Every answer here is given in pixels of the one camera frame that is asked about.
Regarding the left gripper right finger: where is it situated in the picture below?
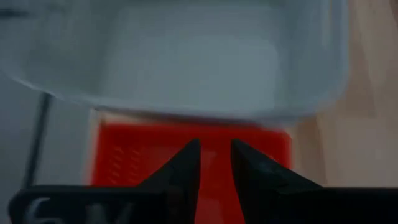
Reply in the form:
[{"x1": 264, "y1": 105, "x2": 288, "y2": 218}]
[{"x1": 231, "y1": 139, "x2": 398, "y2": 224}]

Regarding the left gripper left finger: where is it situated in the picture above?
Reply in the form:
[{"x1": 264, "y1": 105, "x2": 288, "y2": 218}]
[{"x1": 8, "y1": 139, "x2": 202, "y2": 224}]

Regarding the white plastic bin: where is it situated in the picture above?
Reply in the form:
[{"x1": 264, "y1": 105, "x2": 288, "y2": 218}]
[{"x1": 0, "y1": 0, "x2": 352, "y2": 125}]

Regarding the red plastic basket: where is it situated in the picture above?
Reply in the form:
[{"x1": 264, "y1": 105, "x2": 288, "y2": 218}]
[{"x1": 90, "y1": 123, "x2": 293, "y2": 224}]

